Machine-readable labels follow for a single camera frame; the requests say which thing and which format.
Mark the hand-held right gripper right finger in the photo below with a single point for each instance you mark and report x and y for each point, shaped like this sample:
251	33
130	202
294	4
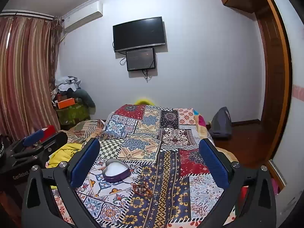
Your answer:
215	163

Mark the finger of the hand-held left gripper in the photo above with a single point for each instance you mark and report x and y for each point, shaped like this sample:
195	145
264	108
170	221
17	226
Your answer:
55	141
34	137

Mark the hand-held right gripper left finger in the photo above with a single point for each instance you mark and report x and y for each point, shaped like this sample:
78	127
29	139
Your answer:
85	163

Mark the purple heart-shaped tin box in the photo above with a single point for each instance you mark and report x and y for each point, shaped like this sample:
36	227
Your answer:
114	178

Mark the red box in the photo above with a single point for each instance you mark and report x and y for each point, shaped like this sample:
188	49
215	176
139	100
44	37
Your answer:
49	130

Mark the yellow towel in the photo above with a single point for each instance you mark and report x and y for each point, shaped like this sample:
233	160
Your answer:
64	152

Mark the striped blanket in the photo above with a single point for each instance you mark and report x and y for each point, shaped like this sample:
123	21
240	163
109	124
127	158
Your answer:
83	128

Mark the green cardboard box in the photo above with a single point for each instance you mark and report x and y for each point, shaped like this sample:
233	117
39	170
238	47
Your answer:
73	114

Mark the orange box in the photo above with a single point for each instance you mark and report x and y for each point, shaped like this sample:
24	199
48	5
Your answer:
66	103

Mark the grey bag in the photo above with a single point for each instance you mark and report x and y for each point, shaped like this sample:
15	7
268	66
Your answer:
222	123

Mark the grey-green cushion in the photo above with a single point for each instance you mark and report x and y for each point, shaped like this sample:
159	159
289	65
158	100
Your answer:
86	98

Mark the pile of clothes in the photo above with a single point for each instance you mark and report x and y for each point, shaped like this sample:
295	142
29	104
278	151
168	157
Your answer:
67	84

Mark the striped brown curtain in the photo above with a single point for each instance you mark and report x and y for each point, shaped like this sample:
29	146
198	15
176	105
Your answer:
26	76

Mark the colourful patchwork blanket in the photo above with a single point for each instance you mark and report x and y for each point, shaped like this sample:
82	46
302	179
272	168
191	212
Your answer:
147	147

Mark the yellow plush object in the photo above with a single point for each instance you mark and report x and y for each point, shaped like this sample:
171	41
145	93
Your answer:
143	101

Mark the white air conditioner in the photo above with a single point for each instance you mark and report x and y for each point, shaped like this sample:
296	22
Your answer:
83	16

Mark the wooden door frame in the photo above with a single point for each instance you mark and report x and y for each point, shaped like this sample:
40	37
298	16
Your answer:
277	76

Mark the small black wall monitor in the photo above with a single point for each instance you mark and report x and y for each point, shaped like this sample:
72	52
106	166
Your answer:
140	59

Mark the black wall television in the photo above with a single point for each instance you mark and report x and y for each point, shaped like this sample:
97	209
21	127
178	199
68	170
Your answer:
139	34

